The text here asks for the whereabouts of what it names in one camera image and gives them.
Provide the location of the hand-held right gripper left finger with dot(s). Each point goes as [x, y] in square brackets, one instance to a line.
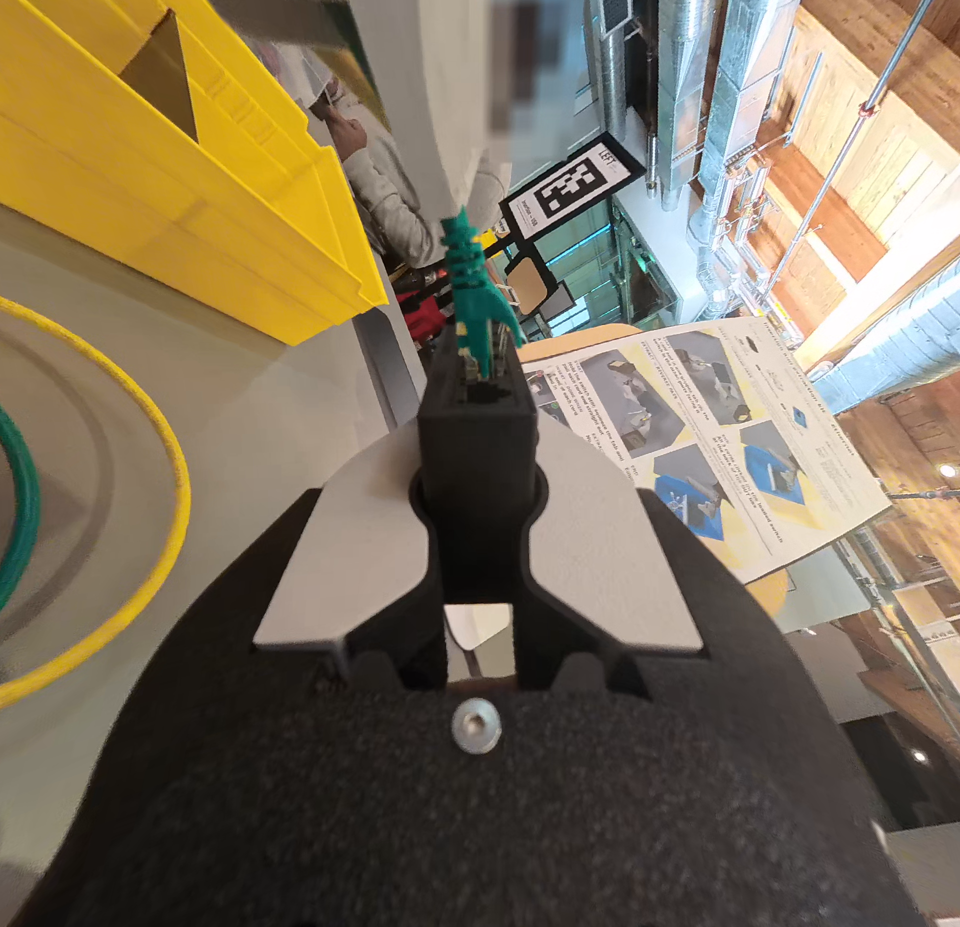
[352, 559]

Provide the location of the printed instruction sheet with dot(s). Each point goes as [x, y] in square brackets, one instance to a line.
[750, 447]

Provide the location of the silver insulated duct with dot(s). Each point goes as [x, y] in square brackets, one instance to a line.
[900, 342]

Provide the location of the silver rectangular air duct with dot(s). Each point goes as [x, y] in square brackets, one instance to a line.
[735, 57]

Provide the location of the wooden display board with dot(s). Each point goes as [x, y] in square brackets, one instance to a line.
[577, 340]

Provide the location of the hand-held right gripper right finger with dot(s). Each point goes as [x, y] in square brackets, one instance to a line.
[607, 559]

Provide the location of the silver round air duct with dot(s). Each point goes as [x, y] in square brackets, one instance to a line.
[613, 79]

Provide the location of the tan board black frame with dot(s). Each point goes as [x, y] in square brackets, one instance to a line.
[529, 282]

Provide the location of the red bag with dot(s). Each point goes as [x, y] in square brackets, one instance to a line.
[424, 316]

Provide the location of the printed tag sign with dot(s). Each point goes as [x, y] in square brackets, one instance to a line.
[570, 188]

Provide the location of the black bin divider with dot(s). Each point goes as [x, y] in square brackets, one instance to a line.
[169, 87]

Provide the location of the black ethernet switch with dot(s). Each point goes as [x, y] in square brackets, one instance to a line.
[476, 477]

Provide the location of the yellow plastic bin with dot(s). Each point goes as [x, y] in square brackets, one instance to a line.
[150, 207]

